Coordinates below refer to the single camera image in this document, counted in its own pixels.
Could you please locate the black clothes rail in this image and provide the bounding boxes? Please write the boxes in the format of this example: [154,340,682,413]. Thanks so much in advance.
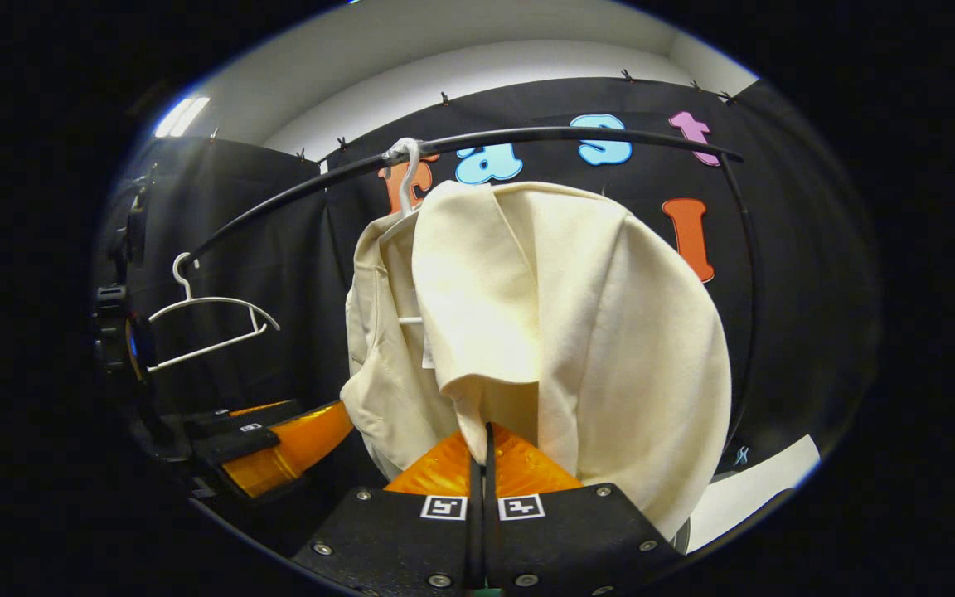
[186,126,760,465]

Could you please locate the black backdrop cloth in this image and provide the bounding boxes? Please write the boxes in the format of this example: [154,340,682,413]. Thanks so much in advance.
[109,76,880,498]

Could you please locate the cream shirt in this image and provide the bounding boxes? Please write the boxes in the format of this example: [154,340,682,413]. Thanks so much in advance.
[341,180,734,541]

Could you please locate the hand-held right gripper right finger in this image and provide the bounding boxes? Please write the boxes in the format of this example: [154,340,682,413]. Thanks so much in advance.
[484,423,686,596]

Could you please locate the row of backdrop clips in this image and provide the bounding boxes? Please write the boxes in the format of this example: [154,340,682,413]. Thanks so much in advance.
[211,69,735,163]

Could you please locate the white plastic hanger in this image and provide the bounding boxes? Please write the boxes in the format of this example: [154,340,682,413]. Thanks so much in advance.
[378,137,427,326]
[146,251,282,374]

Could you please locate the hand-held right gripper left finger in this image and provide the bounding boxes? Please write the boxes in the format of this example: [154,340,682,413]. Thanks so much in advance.
[289,427,485,596]

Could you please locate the ceiling light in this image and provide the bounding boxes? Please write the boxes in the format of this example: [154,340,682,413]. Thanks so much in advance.
[154,97,211,138]

